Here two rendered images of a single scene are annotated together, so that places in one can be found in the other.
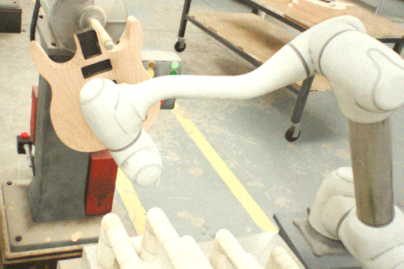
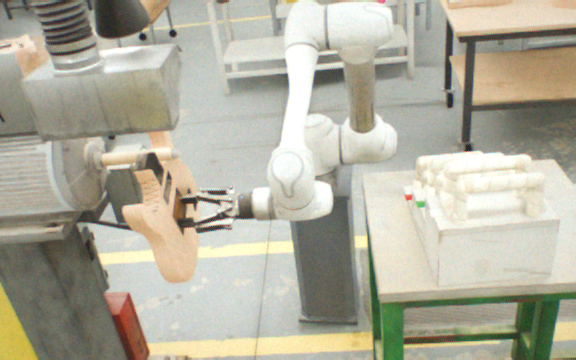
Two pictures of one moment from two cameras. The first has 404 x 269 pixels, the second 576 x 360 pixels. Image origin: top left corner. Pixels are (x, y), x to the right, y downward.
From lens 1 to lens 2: 120 cm
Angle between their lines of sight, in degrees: 50
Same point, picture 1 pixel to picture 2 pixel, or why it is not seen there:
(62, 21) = (78, 182)
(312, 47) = (314, 34)
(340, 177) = (314, 126)
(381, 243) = (382, 133)
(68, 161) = (106, 340)
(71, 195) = not seen: outside the picture
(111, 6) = not seen: hidden behind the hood
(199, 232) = (168, 306)
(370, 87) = (386, 28)
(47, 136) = (83, 334)
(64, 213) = not seen: outside the picture
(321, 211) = (318, 159)
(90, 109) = (305, 177)
